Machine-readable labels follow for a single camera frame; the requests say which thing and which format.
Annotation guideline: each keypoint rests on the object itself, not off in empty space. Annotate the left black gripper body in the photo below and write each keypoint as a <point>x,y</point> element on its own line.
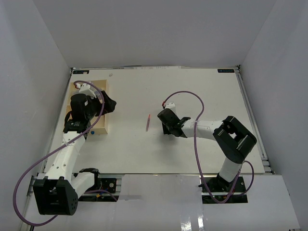
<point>92,103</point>

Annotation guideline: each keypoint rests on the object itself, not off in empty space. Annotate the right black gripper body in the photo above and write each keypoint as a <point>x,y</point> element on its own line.
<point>170,128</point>

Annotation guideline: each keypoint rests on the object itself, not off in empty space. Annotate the purple marker red tip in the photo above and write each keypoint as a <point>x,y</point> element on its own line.
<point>148,122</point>

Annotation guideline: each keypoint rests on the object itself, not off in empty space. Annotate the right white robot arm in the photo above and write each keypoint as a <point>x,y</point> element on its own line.
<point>234,139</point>

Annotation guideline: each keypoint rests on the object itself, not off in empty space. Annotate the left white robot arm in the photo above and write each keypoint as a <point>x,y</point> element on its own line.
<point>58,192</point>

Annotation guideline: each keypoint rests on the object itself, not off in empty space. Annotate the left corner label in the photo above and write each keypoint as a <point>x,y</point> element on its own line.
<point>80,72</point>

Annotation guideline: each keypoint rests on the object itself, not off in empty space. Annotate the corner label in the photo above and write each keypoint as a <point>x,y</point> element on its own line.
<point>80,72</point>
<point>226,70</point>

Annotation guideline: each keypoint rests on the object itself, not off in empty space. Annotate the right corner label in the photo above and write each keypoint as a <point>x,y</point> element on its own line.
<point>226,70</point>

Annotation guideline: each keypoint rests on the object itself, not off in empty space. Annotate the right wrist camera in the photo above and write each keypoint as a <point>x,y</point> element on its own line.
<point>170,106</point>

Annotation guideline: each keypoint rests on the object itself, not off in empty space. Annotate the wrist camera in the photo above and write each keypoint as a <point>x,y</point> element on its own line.
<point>170,106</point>
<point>87,89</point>

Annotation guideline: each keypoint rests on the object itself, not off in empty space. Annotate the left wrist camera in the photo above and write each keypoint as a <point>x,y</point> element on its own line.
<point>87,89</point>

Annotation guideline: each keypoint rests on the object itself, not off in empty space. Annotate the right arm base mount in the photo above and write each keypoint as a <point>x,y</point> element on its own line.
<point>220,191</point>

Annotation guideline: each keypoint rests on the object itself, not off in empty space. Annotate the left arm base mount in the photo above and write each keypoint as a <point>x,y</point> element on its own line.
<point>103,190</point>

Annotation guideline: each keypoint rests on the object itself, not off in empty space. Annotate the aluminium frame rail right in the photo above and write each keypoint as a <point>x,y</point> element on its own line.
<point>260,146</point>

